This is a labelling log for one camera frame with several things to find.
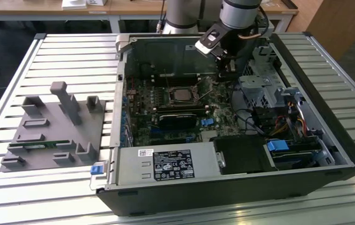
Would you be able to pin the thin metal locking lever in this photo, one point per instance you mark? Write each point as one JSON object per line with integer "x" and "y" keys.
{"x": 166, "y": 78}
{"x": 184, "y": 101}

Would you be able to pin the silver square CPU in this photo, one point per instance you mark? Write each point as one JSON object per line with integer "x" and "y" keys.
{"x": 184, "y": 94}

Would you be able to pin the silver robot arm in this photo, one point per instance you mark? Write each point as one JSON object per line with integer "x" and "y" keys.
{"x": 240, "y": 14}

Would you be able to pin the black RAM slot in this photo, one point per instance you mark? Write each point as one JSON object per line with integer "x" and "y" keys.
{"x": 174, "y": 78}
{"x": 181, "y": 108}
{"x": 181, "y": 111}
{"x": 181, "y": 83}

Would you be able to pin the CPU socket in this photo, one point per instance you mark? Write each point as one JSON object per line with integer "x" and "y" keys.
{"x": 169, "y": 95}

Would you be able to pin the silver disk bay cage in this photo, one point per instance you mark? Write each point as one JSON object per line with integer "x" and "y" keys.
{"x": 256, "y": 93}

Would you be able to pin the green motherboard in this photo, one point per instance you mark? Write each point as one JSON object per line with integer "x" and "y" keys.
{"x": 221, "y": 112}

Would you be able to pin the wooden cabinet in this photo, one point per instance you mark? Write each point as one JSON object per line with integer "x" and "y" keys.
{"x": 337, "y": 23}

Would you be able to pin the blue motherboard connector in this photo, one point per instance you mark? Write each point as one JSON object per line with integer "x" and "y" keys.
{"x": 208, "y": 122}

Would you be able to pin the black graphics card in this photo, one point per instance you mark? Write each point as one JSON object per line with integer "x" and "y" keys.
{"x": 178, "y": 122}

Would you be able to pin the small silver heat sink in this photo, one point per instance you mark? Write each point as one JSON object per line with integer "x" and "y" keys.
{"x": 209, "y": 136}

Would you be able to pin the black hard disk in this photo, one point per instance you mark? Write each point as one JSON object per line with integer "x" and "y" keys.
{"x": 290, "y": 159}

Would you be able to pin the white box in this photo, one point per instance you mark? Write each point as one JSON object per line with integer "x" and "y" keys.
{"x": 74, "y": 4}

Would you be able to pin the silver power supply unit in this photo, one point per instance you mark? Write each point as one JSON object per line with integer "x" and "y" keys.
{"x": 134, "y": 168}

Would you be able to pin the wooden desk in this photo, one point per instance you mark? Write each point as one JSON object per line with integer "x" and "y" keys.
{"x": 41, "y": 10}

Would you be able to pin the black PC case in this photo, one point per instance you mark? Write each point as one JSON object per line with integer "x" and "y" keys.
{"x": 197, "y": 199}

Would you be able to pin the blue case latch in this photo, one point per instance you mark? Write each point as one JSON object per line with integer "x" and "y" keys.
{"x": 97, "y": 170}

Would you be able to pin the grey parts rack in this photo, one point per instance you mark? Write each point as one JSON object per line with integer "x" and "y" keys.
{"x": 55, "y": 140}

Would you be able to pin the green RAM stick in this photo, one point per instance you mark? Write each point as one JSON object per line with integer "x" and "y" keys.
{"x": 51, "y": 143}

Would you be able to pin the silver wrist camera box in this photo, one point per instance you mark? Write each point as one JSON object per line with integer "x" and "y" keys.
{"x": 210, "y": 39}

